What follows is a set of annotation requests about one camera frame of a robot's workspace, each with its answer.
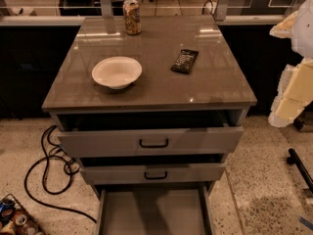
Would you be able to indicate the grey middle drawer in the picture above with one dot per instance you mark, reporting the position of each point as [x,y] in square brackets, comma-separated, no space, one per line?
[152,169]

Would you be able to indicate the black snack bar packet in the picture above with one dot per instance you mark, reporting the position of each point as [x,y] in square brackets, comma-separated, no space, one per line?
[185,61]

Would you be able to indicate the white bowl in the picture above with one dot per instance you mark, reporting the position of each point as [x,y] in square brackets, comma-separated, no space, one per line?
[116,72]

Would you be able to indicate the black pole on floor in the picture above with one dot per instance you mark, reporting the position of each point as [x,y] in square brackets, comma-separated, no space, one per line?
[294,159]

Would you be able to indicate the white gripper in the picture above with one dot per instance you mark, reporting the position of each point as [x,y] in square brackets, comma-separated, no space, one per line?
[303,33]

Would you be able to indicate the grey top drawer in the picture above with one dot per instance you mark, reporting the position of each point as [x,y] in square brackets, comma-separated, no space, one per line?
[151,142]

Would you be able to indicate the person in dark clothes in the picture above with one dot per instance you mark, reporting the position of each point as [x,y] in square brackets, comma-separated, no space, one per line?
[80,7]

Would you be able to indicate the grey drawer cabinet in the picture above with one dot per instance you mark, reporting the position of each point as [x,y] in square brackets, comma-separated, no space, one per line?
[213,93]

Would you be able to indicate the grey bottom drawer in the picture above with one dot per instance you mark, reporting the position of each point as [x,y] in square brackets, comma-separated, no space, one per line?
[174,209]

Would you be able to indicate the dark floor bracket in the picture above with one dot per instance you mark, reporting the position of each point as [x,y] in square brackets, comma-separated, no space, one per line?
[304,122]

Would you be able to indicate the yellow soda can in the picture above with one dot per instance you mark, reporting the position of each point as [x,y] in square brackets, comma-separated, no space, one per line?
[131,13]

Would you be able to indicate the grey drawer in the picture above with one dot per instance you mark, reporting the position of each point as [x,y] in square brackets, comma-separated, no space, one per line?
[151,142]
[174,209]
[152,169]

